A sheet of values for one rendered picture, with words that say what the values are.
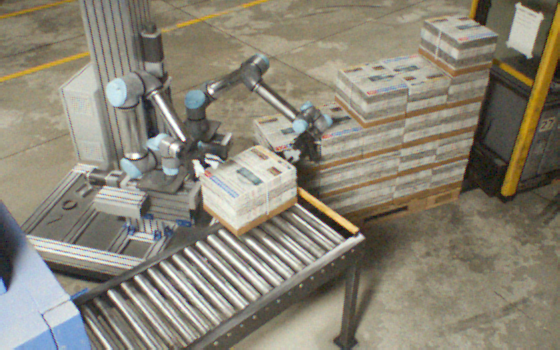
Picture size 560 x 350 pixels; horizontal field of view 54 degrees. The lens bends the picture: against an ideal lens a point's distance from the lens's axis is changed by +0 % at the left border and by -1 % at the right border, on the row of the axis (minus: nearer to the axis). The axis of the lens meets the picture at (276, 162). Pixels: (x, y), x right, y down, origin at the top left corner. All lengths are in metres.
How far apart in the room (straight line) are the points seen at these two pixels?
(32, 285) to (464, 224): 3.13
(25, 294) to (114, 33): 1.60
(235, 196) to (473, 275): 1.82
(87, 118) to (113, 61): 0.38
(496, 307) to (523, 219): 0.89
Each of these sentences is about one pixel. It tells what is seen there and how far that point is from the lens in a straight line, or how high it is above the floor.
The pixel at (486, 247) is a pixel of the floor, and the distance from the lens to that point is 3.98.
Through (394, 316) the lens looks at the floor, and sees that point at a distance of 3.42.
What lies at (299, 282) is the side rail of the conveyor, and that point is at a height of 0.80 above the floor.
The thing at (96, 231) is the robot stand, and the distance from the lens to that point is 3.71.
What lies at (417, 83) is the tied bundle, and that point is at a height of 1.06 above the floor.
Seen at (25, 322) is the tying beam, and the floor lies 1.55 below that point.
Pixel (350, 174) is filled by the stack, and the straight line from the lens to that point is 3.51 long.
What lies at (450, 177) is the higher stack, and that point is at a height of 0.24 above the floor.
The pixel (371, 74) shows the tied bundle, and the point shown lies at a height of 1.06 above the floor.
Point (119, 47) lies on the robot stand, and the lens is 2.88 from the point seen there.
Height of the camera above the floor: 2.64
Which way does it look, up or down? 36 degrees down
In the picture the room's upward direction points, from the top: straight up
